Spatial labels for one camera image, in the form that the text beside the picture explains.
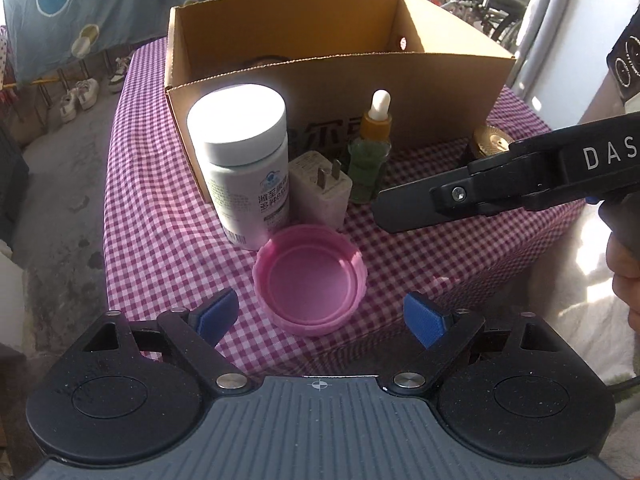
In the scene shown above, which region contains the green dropper bottle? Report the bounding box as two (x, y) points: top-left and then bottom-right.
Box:
(347, 89), (392, 204)

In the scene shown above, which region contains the pink plastic lid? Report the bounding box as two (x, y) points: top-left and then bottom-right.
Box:
(252, 224), (368, 337)

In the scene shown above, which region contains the dark cabinet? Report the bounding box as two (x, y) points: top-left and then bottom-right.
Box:
(0, 125), (31, 246)

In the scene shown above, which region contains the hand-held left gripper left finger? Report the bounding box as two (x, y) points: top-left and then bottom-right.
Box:
(82, 287), (251, 394)

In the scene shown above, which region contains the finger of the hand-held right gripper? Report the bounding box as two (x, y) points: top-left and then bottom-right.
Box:
(372, 149), (531, 235)

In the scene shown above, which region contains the white charger plug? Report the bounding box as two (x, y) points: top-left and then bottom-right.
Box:
(289, 150), (353, 228)

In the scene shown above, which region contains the blue sheet with circles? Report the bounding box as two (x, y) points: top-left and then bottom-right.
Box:
(0, 0), (331, 86)

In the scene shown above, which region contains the white pill bottle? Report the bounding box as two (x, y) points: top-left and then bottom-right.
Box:
(186, 83), (292, 252)

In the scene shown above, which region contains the person's right hand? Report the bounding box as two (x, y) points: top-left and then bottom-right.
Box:
(606, 234), (640, 333)

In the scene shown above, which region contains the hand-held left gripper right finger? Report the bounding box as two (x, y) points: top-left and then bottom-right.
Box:
(384, 290), (556, 395)

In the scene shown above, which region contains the brown cardboard box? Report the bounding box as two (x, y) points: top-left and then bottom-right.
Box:
(164, 0), (517, 203)

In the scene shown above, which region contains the black jar with gold lid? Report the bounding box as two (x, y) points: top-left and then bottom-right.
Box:
(465, 125), (511, 166)

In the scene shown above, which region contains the purple checkered tablecloth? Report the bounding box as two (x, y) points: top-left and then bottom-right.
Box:
(102, 35), (601, 378)

